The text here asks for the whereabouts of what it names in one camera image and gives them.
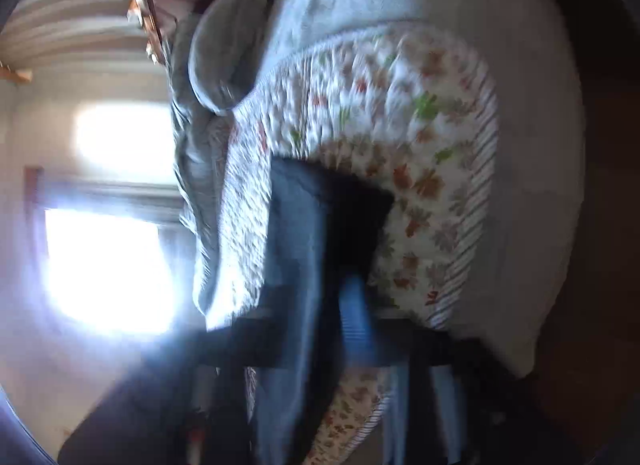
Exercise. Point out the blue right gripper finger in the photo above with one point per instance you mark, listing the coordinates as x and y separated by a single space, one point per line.
360 340

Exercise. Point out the black pants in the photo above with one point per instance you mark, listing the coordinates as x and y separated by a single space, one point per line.
323 227

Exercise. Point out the floral quilted bedspread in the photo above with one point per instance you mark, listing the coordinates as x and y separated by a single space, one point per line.
412 111

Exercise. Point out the grey-blue comforter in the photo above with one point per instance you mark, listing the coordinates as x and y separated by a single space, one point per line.
201 144

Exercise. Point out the grey pillow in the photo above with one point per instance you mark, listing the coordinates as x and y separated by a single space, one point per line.
225 51

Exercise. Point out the beige striped curtain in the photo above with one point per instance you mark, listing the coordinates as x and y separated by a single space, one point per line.
102 36

